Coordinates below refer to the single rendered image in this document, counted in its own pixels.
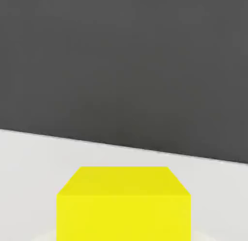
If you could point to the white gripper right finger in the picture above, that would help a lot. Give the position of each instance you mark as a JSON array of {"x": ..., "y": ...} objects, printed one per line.
[{"x": 196, "y": 236}]

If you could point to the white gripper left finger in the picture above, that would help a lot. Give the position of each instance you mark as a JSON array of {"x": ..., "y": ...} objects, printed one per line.
[{"x": 50, "y": 237}]

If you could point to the small yellow cube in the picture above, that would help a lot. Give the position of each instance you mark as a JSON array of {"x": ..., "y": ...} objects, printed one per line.
[{"x": 124, "y": 210}]

